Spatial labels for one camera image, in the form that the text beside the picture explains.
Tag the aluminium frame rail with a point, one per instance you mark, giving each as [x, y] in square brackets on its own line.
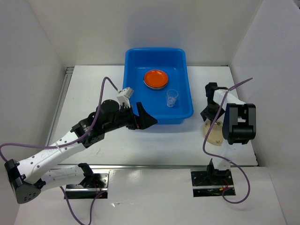
[158, 147]

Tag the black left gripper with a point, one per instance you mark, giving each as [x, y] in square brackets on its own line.
[146, 120]

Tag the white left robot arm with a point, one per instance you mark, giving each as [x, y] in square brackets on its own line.
[31, 176]

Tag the black round plate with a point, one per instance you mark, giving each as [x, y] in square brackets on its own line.
[156, 88]

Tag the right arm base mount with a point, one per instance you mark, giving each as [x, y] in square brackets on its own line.
[205, 185]

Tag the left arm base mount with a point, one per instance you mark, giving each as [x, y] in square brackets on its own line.
[98, 186]

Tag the blue plastic bin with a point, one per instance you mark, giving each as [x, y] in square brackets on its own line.
[172, 61]

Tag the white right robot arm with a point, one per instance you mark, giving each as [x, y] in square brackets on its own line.
[230, 124]

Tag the clear plastic cup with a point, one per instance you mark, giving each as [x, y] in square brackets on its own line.
[171, 97]

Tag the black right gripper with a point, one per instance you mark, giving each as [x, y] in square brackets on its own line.
[206, 114]

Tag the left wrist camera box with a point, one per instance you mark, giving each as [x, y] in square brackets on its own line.
[124, 96]

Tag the orange round plate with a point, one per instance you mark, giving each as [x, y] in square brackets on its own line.
[155, 78]

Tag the beige plate right side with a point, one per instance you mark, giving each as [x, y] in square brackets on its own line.
[215, 137]

